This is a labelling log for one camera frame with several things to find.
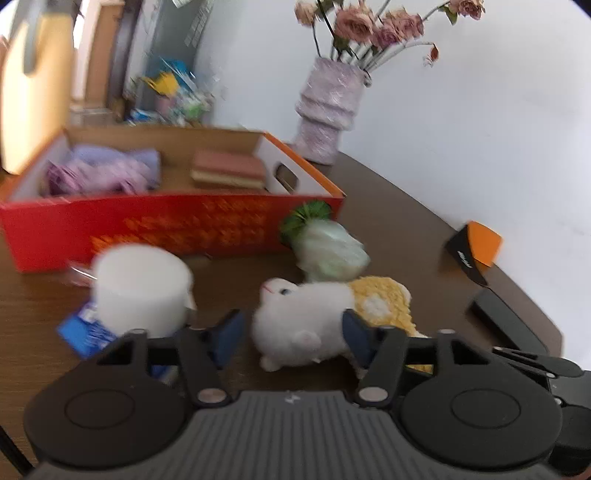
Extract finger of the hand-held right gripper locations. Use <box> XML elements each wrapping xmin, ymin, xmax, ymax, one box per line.
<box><xmin>492</xmin><ymin>346</ymin><xmax>584</xmax><ymax>378</ymax></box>

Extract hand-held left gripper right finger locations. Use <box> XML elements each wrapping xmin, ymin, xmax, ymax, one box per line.
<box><xmin>341</xmin><ymin>308</ymin><xmax>495</xmax><ymax>409</ymax></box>

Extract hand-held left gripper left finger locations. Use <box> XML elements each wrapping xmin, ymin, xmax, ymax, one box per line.
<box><xmin>95</xmin><ymin>308</ymin><xmax>246</xmax><ymax>408</ymax></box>

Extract yellow white hamster plush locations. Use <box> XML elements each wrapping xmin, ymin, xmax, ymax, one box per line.
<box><xmin>252</xmin><ymin>276</ymin><xmax>428</xmax><ymax>373</ymax></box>

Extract cabbage plush toy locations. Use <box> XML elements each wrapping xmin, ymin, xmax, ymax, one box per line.
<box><xmin>279</xmin><ymin>199</ymin><xmax>371</xmax><ymax>282</ymax></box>

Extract red cardboard box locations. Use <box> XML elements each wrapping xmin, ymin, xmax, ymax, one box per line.
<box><xmin>0</xmin><ymin>124</ymin><xmax>346</xmax><ymax>274</ymax></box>

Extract blue tissue packet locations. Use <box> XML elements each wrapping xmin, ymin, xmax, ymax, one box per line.
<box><xmin>56</xmin><ymin>302</ymin><xmax>179</xmax><ymax>384</ymax></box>

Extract pink yellow sponge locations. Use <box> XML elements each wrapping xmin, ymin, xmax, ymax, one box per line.
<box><xmin>190</xmin><ymin>148</ymin><xmax>269</xmax><ymax>190</ymax></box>

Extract purple fluffy headband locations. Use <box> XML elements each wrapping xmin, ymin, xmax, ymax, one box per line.
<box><xmin>46</xmin><ymin>159</ymin><xmax>155</xmax><ymax>197</ymax></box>

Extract blue knitted pouch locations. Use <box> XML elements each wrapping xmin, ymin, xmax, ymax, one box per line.
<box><xmin>69</xmin><ymin>144</ymin><xmax>161</xmax><ymax>174</ymax></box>

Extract black power bank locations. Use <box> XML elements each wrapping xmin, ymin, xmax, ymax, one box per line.
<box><xmin>470</xmin><ymin>288</ymin><xmax>550</xmax><ymax>354</ymax></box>

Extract orange black wedge stand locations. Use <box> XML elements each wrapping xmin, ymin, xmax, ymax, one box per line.
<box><xmin>444</xmin><ymin>220</ymin><xmax>503</xmax><ymax>286</ymax></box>

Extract purple ceramic vase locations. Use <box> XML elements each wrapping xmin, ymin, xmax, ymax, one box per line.
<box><xmin>294</xmin><ymin>56</ymin><xmax>373</xmax><ymax>165</ymax></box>

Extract dried pink roses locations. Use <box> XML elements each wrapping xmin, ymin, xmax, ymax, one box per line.
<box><xmin>294</xmin><ymin>0</ymin><xmax>486</xmax><ymax>71</ymax></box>

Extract grey refrigerator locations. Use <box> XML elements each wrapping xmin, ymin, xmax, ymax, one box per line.
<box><xmin>139</xmin><ymin>0</ymin><xmax>215</xmax><ymax>100</ymax></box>

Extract yellow thermos jug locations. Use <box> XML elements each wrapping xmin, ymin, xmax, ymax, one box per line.
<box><xmin>0</xmin><ymin>0</ymin><xmax>77</xmax><ymax>176</ymax></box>

